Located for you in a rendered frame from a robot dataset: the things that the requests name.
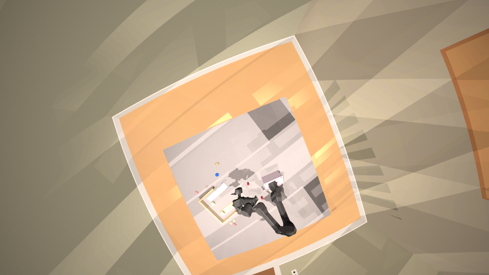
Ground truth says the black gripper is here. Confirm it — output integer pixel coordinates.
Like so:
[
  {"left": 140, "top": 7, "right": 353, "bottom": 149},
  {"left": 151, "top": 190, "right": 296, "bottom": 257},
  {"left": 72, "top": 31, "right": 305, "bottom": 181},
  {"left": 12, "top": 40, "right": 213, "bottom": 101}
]
[{"left": 231, "top": 188, "right": 248, "bottom": 215}]

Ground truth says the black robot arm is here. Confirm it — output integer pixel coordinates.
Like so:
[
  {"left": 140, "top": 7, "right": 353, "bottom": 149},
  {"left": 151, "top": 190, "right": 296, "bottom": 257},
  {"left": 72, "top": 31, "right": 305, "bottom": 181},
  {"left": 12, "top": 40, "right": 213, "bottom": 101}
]
[{"left": 232, "top": 181, "right": 296, "bottom": 237}]

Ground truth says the cream flat strip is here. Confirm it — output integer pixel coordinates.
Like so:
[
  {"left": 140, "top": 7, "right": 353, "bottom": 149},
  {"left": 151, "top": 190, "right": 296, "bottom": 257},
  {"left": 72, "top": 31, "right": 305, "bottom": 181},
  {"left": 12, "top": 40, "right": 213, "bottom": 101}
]
[{"left": 215, "top": 183, "right": 228, "bottom": 195}]

